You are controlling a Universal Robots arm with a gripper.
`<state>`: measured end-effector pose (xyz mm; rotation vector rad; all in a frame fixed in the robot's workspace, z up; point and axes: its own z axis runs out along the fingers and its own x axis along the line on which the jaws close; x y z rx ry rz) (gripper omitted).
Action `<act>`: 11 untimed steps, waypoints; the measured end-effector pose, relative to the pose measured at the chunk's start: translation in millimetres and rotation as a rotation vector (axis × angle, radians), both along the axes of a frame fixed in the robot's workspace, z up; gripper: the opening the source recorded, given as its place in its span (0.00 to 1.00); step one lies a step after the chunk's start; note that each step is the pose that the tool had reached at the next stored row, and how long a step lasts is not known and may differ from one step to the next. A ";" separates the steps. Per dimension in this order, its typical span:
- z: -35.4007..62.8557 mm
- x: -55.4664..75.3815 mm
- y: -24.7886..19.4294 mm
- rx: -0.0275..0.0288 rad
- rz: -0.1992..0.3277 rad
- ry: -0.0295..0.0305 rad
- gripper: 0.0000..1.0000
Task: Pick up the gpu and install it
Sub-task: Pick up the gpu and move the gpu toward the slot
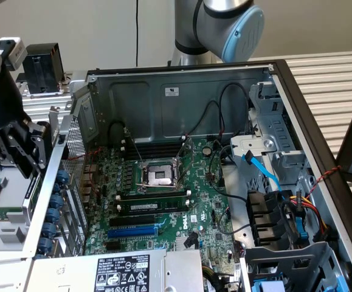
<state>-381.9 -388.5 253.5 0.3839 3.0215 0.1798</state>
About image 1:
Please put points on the CPU socket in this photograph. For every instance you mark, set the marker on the CPU socket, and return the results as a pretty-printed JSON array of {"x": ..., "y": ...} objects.
[{"x": 159, "y": 176}]

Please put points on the grey metal disk bay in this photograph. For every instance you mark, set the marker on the grey metal disk bay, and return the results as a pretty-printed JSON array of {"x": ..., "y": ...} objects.
[{"x": 285, "y": 261}]

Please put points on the thin metal locking lever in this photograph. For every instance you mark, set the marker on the thin metal locking lever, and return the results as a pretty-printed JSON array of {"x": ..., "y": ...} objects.
[{"x": 134, "y": 146}]

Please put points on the silver power supply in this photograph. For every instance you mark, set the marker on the silver power supply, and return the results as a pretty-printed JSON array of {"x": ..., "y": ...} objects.
[{"x": 72, "y": 273}]

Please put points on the short black expansion slot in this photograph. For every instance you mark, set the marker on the short black expansion slot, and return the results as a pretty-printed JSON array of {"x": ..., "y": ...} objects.
[{"x": 113, "y": 246}]

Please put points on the black RAM slot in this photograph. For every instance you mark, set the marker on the black RAM slot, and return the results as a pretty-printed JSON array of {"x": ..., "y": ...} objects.
[
  {"x": 154, "y": 156},
  {"x": 153, "y": 196},
  {"x": 154, "y": 152},
  {"x": 154, "y": 145},
  {"x": 154, "y": 149}
]

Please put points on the metal socket cover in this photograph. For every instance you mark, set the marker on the metal socket cover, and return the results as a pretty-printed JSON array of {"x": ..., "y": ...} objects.
[{"x": 178, "y": 158}]

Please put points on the silver bay bracket plate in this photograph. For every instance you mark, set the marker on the silver bay bracket plate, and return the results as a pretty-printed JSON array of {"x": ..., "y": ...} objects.
[{"x": 254, "y": 143}]

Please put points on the black chassis switch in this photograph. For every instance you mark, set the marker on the black chassis switch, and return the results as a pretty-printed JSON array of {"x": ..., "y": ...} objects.
[{"x": 61, "y": 139}]

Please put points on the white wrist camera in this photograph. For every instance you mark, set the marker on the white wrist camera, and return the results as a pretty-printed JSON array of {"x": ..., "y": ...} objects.
[{"x": 16, "y": 53}]

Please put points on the round coin cell battery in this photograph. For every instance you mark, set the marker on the round coin cell battery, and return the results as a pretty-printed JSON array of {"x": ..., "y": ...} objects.
[{"x": 207, "y": 150}]

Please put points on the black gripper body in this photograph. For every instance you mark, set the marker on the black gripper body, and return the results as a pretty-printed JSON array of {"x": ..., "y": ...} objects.
[{"x": 2, "y": 103}]

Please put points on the open metal PC case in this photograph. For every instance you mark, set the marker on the open metal PC case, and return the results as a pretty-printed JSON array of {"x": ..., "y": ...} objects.
[{"x": 194, "y": 100}]

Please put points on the grey parts rack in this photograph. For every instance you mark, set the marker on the grey parts rack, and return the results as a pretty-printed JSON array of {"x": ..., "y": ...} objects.
[{"x": 5, "y": 231}]

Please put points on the dark RAM stick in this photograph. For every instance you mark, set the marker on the dark RAM stick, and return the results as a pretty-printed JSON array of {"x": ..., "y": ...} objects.
[{"x": 151, "y": 207}]

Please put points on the blue plastic clip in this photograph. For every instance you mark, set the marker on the blue plastic clip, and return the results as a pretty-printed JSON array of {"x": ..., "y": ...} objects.
[{"x": 301, "y": 231}]

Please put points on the long black expansion slot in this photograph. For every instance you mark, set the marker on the long black expansion slot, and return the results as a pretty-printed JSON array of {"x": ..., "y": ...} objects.
[{"x": 133, "y": 220}]

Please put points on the black fan shroud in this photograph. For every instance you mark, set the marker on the black fan shroud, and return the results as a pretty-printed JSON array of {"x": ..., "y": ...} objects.
[{"x": 260, "y": 213}]

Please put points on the black angled plug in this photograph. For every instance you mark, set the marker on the black angled plug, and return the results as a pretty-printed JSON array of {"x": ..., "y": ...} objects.
[{"x": 189, "y": 241}]

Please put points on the blue expansion slot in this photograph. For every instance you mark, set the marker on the blue expansion slot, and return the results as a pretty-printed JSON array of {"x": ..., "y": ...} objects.
[{"x": 133, "y": 232}]

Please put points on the green motherboard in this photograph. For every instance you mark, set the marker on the green motherboard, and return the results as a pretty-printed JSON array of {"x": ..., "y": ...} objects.
[{"x": 203, "y": 188}]

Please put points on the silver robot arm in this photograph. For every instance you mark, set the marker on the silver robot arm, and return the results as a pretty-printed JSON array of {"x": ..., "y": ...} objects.
[{"x": 212, "y": 27}]

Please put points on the white case label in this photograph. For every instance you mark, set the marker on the white case label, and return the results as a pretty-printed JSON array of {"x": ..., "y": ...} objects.
[{"x": 172, "y": 92}]

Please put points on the black CPU cooler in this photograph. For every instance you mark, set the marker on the black CPU cooler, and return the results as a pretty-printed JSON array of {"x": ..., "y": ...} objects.
[{"x": 42, "y": 67}]

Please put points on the silver optical drive cage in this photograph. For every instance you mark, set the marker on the silver optical drive cage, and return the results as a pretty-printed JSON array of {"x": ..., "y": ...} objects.
[{"x": 273, "y": 127}]

